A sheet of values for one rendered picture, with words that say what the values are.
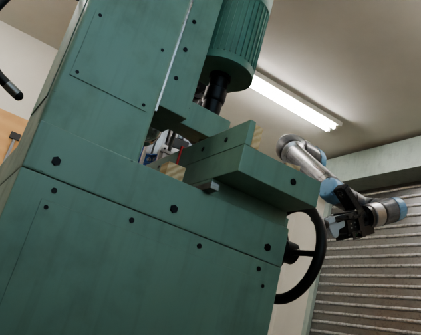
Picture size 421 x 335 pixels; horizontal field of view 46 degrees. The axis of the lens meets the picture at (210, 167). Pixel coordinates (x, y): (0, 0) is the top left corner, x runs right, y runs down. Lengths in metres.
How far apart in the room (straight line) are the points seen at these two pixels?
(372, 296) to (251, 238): 3.66
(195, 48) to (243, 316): 0.65
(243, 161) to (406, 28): 2.65
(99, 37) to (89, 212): 0.40
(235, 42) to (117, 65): 0.36
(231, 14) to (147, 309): 0.81
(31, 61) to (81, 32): 3.72
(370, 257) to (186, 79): 3.78
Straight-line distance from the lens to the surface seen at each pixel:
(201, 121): 1.27
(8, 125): 4.60
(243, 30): 1.37
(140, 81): 1.13
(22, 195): 0.89
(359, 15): 3.46
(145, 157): 2.16
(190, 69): 1.25
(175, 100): 1.20
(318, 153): 1.98
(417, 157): 4.55
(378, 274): 4.70
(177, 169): 1.03
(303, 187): 1.07
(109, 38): 1.14
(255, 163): 1.00
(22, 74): 4.77
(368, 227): 1.56
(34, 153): 0.90
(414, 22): 3.49
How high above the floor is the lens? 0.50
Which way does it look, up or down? 20 degrees up
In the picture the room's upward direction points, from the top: 15 degrees clockwise
